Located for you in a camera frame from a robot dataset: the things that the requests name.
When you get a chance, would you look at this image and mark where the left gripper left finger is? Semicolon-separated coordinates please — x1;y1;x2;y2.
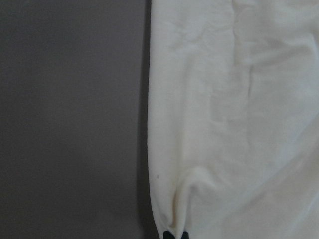
163;232;174;239

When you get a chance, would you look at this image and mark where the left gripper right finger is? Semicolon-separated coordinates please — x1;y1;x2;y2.
181;232;189;239

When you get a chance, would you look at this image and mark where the cream long-sleeve graphic shirt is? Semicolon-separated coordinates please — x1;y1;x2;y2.
148;0;319;239

